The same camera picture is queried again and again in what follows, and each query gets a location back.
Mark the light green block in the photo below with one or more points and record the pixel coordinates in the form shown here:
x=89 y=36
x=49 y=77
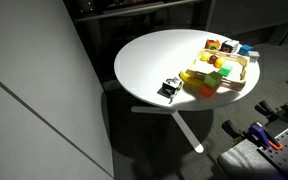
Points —
x=213 y=79

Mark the yellow toy block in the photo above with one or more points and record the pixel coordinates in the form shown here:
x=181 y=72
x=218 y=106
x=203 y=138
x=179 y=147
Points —
x=188 y=80

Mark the orange block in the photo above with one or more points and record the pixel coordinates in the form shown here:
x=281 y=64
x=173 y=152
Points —
x=207 y=91

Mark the mint green block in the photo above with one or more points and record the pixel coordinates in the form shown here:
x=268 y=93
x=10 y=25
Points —
x=225 y=70

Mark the wooden tray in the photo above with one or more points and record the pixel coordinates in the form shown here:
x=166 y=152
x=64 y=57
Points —
x=233 y=85

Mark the black and white cube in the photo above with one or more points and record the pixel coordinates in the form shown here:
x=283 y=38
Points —
x=170 y=88

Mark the white table base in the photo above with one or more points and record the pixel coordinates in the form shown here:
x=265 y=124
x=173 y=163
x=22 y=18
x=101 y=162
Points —
x=187 y=130

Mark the yellow toy fruit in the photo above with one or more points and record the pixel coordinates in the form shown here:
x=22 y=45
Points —
x=205 y=56

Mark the red toy fruit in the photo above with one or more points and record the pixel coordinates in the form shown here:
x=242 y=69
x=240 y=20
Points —
x=213 y=59

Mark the orange toy fruit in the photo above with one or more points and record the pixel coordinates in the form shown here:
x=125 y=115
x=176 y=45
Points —
x=219 y=62

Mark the orange cube with green print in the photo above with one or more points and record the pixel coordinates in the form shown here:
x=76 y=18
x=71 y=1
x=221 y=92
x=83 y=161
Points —
x=212 y=44

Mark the black spring clamp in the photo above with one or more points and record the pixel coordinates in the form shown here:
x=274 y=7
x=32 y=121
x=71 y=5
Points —
x=232 y=128
x=267 y=108

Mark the black white cube red print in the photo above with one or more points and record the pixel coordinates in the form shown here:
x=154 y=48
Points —
x=230 y=46

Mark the blue cube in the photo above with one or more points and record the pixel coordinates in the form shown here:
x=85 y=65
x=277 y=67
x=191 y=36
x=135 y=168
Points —
x=245 y=49

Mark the grey white cube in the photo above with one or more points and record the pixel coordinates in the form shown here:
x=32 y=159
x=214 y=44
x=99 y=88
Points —
x=253 y=56

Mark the grey seat cushion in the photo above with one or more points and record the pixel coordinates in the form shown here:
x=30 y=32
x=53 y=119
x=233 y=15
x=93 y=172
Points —
x=244 y=163

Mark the purple clamp orange trigger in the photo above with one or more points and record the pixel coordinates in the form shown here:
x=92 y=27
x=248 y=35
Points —
x=262 y=135

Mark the dark perforated mounting board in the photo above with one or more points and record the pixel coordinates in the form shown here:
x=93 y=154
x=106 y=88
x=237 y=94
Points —
x=285 y=150

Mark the metal shelf rail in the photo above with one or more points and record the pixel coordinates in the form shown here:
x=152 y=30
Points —
x=134 y=10

